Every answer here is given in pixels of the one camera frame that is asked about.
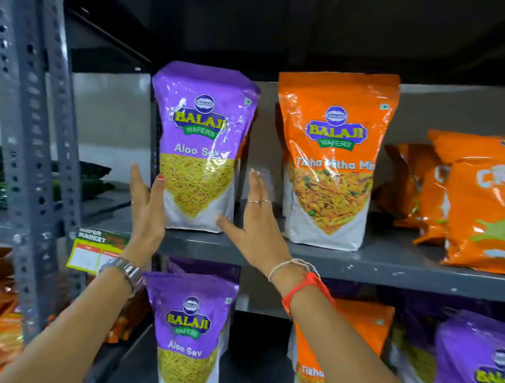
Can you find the person's left hand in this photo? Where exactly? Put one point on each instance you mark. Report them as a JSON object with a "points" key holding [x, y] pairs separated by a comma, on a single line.
{"points": [[147, 218]]}

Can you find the person's right hand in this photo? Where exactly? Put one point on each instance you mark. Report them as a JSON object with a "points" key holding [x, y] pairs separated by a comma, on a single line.
{"points": [[259, 231]]}

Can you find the person's left forearm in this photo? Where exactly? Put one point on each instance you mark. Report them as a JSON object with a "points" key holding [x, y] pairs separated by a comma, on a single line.
{"points": [[72, 337]]}

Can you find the person's right forearm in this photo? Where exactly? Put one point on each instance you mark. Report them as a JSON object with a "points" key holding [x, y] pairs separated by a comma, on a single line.
{"points": [[350, 373]]}

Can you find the silver wristwatch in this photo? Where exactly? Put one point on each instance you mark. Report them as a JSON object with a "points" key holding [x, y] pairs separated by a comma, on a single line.
{"points": [[127, 271]]}

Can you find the yellow green price label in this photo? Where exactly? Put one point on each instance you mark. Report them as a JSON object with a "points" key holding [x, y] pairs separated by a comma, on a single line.
{"points": [[91, 254]]}

